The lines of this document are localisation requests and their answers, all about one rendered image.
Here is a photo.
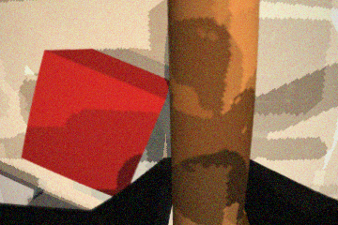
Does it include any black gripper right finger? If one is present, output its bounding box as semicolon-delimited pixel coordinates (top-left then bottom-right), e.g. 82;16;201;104
244;160;338;225

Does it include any red cube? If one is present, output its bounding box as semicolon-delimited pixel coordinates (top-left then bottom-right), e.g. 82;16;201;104
22;49;169;197

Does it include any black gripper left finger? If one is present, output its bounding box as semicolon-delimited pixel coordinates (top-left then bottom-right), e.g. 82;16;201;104
0;157;172;225

